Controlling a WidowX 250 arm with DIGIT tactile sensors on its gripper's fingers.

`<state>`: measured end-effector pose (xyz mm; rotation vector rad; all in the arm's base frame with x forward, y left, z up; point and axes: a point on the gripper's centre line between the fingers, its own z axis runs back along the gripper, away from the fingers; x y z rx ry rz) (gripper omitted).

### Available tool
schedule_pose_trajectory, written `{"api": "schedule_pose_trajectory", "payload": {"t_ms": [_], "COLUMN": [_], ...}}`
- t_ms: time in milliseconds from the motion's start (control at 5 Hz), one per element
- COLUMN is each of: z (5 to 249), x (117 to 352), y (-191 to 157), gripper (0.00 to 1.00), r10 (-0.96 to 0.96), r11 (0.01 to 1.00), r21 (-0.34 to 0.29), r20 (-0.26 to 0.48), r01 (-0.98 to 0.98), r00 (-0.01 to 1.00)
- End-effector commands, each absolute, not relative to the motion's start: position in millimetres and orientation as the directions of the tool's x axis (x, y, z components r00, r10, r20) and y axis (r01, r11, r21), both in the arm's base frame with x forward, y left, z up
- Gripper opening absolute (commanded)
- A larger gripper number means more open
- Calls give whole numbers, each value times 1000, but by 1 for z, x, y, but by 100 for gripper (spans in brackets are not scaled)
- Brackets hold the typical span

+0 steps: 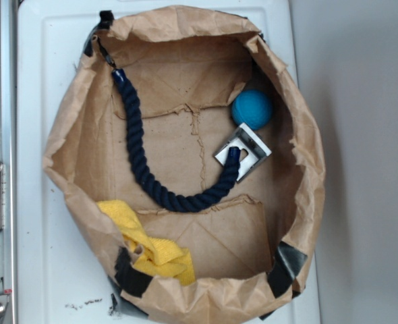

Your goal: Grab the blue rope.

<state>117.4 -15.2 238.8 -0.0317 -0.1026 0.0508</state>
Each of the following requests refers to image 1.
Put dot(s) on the brown paper bag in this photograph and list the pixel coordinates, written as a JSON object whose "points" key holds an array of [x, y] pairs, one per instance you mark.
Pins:
{"points": [[252, 251]]}

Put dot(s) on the blue foam ball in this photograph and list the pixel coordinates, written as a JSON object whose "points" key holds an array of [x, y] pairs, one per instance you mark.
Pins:
{"points": [[253, 108]]}

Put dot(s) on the yellow cloth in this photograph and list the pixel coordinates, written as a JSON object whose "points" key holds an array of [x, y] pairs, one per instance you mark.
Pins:
{"points": [[150, 255]]}

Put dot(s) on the grey metal bracket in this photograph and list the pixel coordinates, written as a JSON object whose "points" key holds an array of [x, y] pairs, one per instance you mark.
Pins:
{"points": [[252, 148]]}

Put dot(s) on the aluminium frame rail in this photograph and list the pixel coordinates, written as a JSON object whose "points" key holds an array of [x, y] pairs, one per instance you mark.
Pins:
{"points": [[8, 269]]}

